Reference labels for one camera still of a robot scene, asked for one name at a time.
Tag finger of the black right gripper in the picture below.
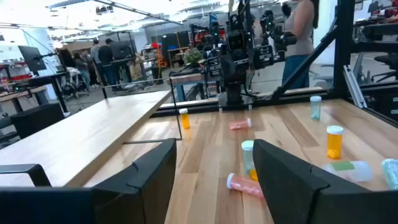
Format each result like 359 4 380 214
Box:
206 55 223 78
257 44 275 68

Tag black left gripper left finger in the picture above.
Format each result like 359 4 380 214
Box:
91 138 177 224

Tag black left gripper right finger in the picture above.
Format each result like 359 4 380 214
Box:
252 139 336 224

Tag pink pill bottle white cap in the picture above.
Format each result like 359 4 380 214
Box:
226 172 265 199
228 118 252 131

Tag teal pill bottle white cap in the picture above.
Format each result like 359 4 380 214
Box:
241 139 257 182
381 158 398 191
310 95 323 121

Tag clear pill bottle green label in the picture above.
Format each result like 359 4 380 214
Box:
322 160 374 184

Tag green bushy plant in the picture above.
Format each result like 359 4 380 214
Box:
183 47 203 68

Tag wooden table blue legs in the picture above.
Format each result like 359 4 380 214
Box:
169 72 220 103

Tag person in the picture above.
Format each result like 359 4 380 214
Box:
281 0 320 90
73 52 91 90
90 39 103 88
98 37 118 91

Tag silver aluminium extrusion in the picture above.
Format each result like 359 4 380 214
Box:
343 65 368 109

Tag black office chair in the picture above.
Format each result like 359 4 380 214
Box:
371 53 398 83

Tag black drawer unit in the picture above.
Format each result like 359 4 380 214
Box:
369 88 398 125

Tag wooden desk black legs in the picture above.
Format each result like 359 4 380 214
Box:
0 72 70 114

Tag black computer monitor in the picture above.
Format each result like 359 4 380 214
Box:
17 45 48 73

